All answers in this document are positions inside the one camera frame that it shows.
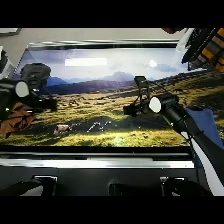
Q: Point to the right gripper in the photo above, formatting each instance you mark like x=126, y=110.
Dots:
x=137, y=108

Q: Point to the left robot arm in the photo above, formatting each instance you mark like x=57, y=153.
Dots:
x=10, y=95

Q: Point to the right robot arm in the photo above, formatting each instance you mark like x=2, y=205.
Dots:
x=200, y=140

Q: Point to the blue garment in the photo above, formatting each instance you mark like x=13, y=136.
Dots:
x=205, y=118

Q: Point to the yellow black striped garment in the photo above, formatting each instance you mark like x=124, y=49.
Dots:
x=210, y=50

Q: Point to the grey garment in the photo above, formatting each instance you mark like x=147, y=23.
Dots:
x=36, y=74

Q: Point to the silver frame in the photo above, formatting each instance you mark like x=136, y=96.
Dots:
x=100, y=162

